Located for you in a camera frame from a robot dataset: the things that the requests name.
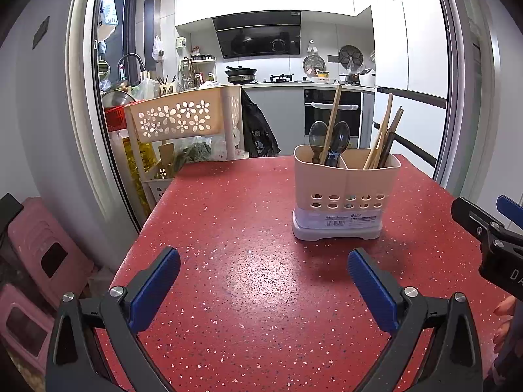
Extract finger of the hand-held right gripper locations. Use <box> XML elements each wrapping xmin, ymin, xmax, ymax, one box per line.
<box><xmin>496</xmin><ymin>195</ymin><xmax>523</xmax><ymax>230</ymax></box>
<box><xmin>450</xmin><ymin>197</ymin><xmax>507</xmax><ymax>241</ymax></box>

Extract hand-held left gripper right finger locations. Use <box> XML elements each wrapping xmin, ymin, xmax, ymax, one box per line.
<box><xmin>347</xmin><ymin>248</ymin><xmax>484</xmax><ymax>392</ymax></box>

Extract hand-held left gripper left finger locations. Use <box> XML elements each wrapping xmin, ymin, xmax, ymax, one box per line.
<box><xmin>46</xmin><ymin>246</ymin><xmax>181</xmax><ymax>392</ymax></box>

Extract beige plastic utensil holder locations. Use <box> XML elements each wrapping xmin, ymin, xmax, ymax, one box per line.
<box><xmin>292</xmin><ymin>144</ymin><xmax>402</xmax><ymax>241</ymax></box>

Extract wooden chopstick with blue dotted end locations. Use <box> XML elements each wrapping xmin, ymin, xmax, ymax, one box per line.
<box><xmin>363</xmin><ymin>93</ymin><xmax>394</xmax><ymax>170</ymax></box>

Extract steel spoon with dark handle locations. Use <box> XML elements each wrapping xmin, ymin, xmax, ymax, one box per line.
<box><xmin>327</xmin><ymin>120</ymin><xmax>351</xmax><ymax>168</ymax></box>
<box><xmin>308</xmin><ymin>120</ymin><xmax>329</xmax><ymax>165</ymax></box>

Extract person's right forearm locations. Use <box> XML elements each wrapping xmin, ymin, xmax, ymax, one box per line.
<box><xmin>486</xmin><ymin>343</ymin><xmax>523</xmax><ymax>392</ymax></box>

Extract person's right hand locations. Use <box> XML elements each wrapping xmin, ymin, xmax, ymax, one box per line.
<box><xmin>492</xmin><ymin>294</ymin><xmax>523</xmax><ymax>348</ymax></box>

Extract yellow cooking oil bottle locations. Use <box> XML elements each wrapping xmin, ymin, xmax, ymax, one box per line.
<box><xmin>120</xmin><ymin>131</ymin><xmax>154</xmax><ymax>209</ymax></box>

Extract large pink plastic stool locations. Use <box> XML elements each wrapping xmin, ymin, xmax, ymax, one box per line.
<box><xmin>8</xmin><ymin>197</ymin><xmax>96</xmax><ymax>299</ymax></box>

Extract green leafy vegetables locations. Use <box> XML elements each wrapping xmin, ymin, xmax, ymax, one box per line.
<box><xmin>174</xmin><ymin>141</ymin><xmax>213</xmax><ymax>164</ymax></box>

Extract black built-in oven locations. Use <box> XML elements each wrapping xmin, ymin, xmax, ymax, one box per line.
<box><xmin>303</xmin><ymin>88</ymin><xmax>363</xmax><ymax>137</ymax></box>

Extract small pink plastic stool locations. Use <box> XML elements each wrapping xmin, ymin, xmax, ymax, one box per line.
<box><xmin>0</xmin><ymin>284</ymin><xmax>56</xmax><ymax>370</ymax></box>

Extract black flat object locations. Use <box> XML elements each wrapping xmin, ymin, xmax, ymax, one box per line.
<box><xmin>0</xmin><ymin>193</ymin><xmax>24</xmax><ymax>233</ymax></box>

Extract beige flower-pattern basket cart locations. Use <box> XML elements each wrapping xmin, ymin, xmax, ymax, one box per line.
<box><xmin>124</xmin><ymin>85</ymin><xmax>246</xmax><ymax>213</ymax></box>

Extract red plastic basket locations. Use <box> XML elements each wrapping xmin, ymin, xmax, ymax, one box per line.
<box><xmin>104</xmin><ymin>106</ymin><xmax>131</xmax><ymax>131</ymax></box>

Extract white refrigerator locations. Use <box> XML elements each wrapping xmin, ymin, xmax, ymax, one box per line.
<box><xmin>353</xmin><ymin>0</ymin><xmax>448</xmax><ymax>168</ymax></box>

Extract black plastic bag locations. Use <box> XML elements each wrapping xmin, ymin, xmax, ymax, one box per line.
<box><xmin>240</xmin><ymin>88</ymin><xmax>280</xmax><ymax>158</ymax></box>

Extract steel bowl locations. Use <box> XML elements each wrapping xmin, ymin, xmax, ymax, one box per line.
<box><xmin>102</xmin><ymin>90</ymin><xmax>135</xmax><ymax>109</ymax></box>

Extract dark round hanging pan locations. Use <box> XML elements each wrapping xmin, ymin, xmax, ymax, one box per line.
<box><xmin>338</xmin><ymin>45</ymin><xmax>364</xmax><ymax>70</ymax></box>

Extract countertop knife block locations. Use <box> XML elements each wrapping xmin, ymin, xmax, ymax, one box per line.
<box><xmin>157</xmin><ymin>74</ymin><xmax>178</xmax><ymax>94</ymax></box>

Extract grey lower kitchen cabinets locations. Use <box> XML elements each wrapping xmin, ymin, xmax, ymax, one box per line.
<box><xmin>241</xmin><ymin>82</ymin><xmax>376</xmax><ymax>156</ymax></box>

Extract round metal hanging strainer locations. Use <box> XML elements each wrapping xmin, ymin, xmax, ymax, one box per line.
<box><xmin>303</xmin><ymin>54</ymin><xmax>325</xmax><ymax>75</ymax></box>

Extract black wok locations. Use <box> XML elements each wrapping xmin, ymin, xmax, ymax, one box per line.
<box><xmin>225</xmin><ymin>65</ymin><xmax>258</xmax><ymax>83</ymax></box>

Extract curved kitchen faucet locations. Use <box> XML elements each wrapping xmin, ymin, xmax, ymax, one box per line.
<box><xmin>118</xmin><ymin>53</ymin><xmax>147</xmax><ymax>86</ymax></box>

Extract black range hood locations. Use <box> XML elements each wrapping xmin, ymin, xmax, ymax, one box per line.
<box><xmin>212</xmin><ymin>10</ymin><xmax>302</xmax><ymax>60</ymax></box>

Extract metal sliding door frame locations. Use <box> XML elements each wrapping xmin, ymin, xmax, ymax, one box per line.
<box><xmin>65</xmin><ymin>0</ymin><xmax>501</xmax><ymax>225</ymax></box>

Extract black wall switch plate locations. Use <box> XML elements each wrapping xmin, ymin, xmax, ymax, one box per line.
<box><xmin>33</xmin><ymin>16</ymin><xmax>50</xmax><ymax>47</ymax></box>

